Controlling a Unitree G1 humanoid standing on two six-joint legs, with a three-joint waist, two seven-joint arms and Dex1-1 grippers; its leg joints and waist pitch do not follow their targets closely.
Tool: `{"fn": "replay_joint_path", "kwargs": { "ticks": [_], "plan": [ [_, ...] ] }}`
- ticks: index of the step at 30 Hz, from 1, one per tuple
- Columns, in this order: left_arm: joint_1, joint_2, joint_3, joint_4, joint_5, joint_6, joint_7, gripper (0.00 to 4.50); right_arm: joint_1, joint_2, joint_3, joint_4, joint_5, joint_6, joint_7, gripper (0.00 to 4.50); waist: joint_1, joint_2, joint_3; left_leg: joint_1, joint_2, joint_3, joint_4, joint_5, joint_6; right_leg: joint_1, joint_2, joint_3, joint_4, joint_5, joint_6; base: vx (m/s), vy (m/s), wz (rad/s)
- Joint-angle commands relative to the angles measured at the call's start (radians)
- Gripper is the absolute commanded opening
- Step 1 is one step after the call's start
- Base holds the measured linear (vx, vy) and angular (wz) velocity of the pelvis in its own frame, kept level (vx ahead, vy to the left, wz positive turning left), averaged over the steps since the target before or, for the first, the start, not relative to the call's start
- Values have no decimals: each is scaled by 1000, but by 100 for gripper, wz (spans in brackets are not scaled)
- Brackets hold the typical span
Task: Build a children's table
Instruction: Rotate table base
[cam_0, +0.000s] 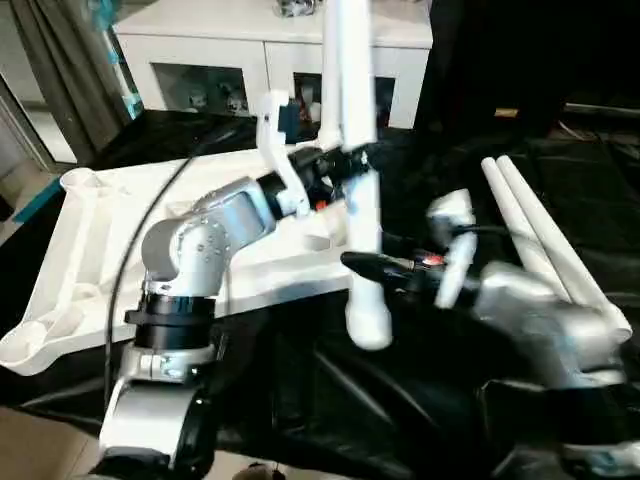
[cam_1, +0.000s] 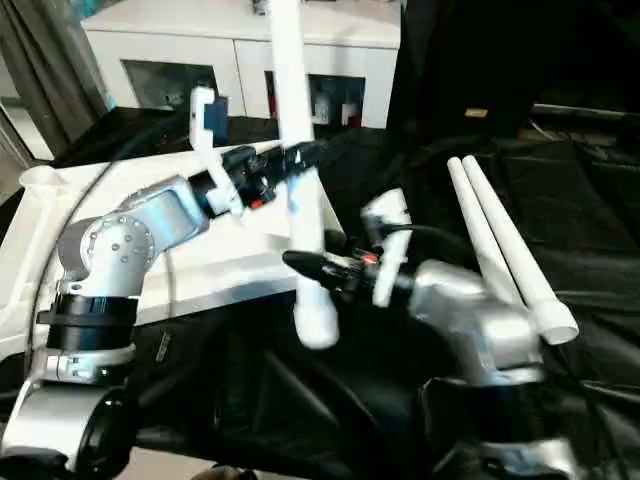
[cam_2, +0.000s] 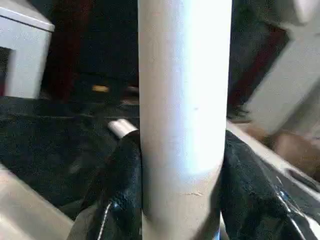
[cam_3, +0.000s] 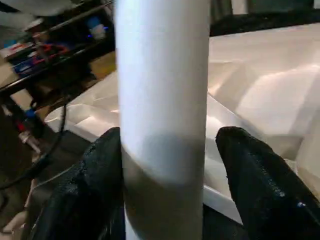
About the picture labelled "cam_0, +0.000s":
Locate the dark robot body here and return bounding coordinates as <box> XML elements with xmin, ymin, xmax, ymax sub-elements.
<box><xmin>233</xmin><ymin>462</ymin><xmax>287</xmax><ymax>480</ymax></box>

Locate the black cabinet gold label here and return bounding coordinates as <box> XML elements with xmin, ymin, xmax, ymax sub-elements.
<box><xmin>414</xmin><ymin>0</ymin><xmax>571</xmax><ymax>142</ymax></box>

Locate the white glass-door cabinet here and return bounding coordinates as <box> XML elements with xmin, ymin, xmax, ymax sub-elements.
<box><xmin>112</xmin><ymin>0</ymin><xmax>434</xmax><ymax>129</ymax></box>

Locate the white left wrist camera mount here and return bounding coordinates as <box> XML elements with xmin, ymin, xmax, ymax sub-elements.
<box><xmin>256</xmin><ymin>89</ymin><xmax>310</xmax><ymax>220</ymax></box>

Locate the grey curtain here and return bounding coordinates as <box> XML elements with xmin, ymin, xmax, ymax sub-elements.
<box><xmin>9</xmin><ymin>0</ymin><xmax>130</xmax><ymax>157</ymax></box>

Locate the white plastic table leg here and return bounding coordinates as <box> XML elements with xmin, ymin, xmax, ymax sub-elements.
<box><xmin>480</xmin><ymin>157</ymin><xmax>577</xmax><ymax>307</ymax></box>
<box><xmin>338</xmin><ymin>0</ymin><xmax>395</xmax><ymax>352</ymax></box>
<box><xmin>496</xmin><ymin>154</ymin><xmax>634</xmax><ymax>344</ymax></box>
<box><xmin>319</xmin><ymin>0</ymin><xmax>347</xmax><ymax>152</ymax></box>

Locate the dark grey bundle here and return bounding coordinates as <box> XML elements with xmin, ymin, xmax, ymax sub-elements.
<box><xmin>274</xmin><ymin>0</ymin><xmax>317</xmax><ymax>17</ymax></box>

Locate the grey door frame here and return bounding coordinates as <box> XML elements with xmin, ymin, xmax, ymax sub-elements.
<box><xmin>0</xmin><ymin>74</ymin><xmax>80</xmax><ymax>167</ymax></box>

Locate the black mat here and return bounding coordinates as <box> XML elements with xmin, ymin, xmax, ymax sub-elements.
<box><xmin>0</xmin><ymin>107</ymin><xmax>640</xmax><ymax>480</ymax></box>

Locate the white plastic table top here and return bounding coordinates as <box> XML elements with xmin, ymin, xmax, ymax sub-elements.
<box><xmin>0</xmin><ymin>144</ymin><xmax>382</xmax><ymax>377</ymax></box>

